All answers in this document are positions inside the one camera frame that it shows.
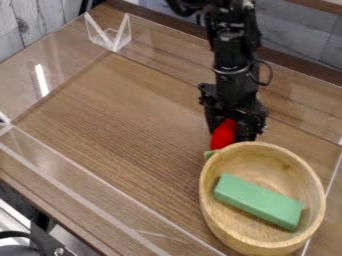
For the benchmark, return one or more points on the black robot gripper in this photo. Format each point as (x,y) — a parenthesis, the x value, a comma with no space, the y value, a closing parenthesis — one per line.
(247,111)

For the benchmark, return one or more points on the red plush strawberry fruit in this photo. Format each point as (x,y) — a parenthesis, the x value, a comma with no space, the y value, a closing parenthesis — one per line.
(223,137)

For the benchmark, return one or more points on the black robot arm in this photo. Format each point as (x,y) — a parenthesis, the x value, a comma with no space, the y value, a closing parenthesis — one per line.
(233,37)

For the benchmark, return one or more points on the light wooden bowl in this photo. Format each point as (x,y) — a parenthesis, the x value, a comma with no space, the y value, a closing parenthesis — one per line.
(276,169)

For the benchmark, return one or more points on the green rectangular block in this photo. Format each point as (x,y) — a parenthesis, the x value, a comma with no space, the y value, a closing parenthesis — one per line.
(263,203)

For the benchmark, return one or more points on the black metal stand bracket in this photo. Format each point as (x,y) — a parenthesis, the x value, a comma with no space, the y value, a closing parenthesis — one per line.
(41,226)

